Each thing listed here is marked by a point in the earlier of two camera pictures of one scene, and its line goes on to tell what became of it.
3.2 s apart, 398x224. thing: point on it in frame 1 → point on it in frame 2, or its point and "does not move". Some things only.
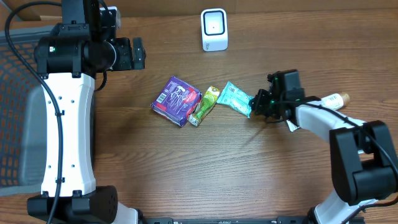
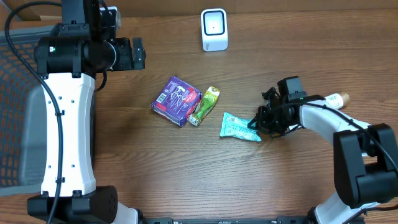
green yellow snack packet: [206, 105] does not move
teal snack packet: [233, 96] → [234, 126]
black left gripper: [137, 53] does not move
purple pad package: [176, 101] does not move
